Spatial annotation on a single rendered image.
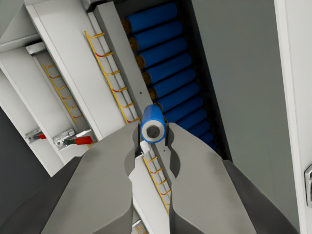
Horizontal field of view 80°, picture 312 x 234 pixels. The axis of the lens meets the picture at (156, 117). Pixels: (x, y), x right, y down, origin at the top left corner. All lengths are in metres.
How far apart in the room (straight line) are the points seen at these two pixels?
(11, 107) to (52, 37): 0.38
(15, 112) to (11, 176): 0.24
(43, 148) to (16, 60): 0.28
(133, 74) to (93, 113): 0.06
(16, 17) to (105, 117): 0.14
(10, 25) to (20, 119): 0.34
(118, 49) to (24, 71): 0.23
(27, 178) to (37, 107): 0.41
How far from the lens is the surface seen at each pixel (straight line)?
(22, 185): 0.77
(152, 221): 0.33
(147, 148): 0.23
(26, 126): 0.59
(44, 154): 0.61
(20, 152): 0.75
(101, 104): 0.23
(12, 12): 0.27
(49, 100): 0.40
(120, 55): 0.21
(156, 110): 0.16
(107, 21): 0.21
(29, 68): 0.40
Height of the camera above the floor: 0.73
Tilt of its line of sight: 42 degrees down
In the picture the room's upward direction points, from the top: 88 degrees clockwise
